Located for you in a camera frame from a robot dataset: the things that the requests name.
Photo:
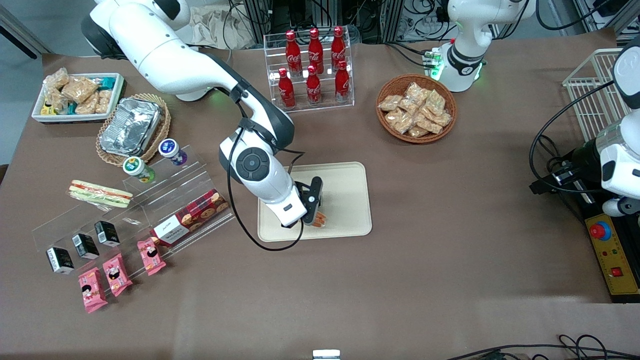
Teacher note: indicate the black metal bar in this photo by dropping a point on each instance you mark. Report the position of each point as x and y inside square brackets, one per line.
[20, 44]

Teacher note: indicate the aluminium frame post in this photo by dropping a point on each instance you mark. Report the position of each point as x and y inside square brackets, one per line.
[625, 22]

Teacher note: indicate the orange triangle sandwich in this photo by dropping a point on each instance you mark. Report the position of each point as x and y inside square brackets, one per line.
[320, 219]

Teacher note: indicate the red cola bottle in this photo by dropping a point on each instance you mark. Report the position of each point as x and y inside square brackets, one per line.
[292, 50]
[342, 82]
[315, 47]
[313, 87]
[338, 46]
[286, 90]

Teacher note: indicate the yellow emergency stop box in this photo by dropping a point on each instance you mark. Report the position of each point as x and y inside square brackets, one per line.
[612, 255]

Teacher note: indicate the aluminium foil container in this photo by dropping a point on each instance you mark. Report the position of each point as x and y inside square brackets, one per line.
[130, 126]

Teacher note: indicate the teal snack packet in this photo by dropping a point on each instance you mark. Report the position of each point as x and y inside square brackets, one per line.
[106, 82]

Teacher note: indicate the clear acrylic bottle rack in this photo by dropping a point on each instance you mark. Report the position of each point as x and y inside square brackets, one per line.
[327, 107]

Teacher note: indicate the cup with green lid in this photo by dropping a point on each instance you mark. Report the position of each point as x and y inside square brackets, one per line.
[137, 168]

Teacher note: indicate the clear acrylic stepped display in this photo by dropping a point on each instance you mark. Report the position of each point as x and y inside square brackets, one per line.
[170, 190]

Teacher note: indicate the small black carton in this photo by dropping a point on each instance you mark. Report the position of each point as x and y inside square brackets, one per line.
[107, 233]
[85, 246]
[60, 260]

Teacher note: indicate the yellow snack packet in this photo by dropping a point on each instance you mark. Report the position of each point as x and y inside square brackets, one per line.
[47, 109]

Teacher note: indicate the crumpled beige cloth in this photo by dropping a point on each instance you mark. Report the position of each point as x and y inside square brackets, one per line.
[215, 27]

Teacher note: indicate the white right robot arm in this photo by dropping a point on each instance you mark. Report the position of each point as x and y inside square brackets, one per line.
[165, 55]

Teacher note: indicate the beige plastic tray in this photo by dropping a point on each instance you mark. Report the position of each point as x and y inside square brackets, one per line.
[345, 200]

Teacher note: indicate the white rectangular bin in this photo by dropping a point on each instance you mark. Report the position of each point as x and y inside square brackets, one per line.
[80, 119]

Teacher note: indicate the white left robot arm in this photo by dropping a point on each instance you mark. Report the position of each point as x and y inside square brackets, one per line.
[465, 45]

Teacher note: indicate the oval wicker basket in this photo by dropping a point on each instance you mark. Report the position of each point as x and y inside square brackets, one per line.
[165, 122]

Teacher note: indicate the white and black machine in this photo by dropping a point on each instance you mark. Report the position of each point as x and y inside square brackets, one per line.
[620, 160]

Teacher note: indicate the round brown wicker basket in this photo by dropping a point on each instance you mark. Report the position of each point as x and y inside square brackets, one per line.
[385, 125]

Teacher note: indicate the red cookie box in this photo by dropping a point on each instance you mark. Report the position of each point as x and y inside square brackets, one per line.
[192, 216]

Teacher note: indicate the clear bag of crackers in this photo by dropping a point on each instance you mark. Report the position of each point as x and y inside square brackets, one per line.
[441, 119]
[416, 91]
[103, 101]
[417, 132]
[435, 101]
[56, 79]
[79, 89]
[400, 120]
[390, 102]
[87, 105]
[55, 100]
[427, 123]
[409, 106]

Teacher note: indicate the wrapped green ham sandwich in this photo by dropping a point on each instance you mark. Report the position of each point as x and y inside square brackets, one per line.
[100, 194]

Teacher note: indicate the black equipment rack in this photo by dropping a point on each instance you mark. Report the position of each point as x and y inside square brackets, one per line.
[370, 15]

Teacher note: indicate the grey metal frame bar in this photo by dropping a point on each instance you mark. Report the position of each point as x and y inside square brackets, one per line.
[25, 28]

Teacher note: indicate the cup with blue lid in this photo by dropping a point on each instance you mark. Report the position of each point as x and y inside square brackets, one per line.
[172, 151]

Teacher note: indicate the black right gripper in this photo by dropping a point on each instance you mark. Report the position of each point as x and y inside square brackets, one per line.
[288, 225]

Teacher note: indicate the pink snack packet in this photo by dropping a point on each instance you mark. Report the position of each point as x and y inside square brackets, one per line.
[117, 274]
[151, 256]
[91, 290]

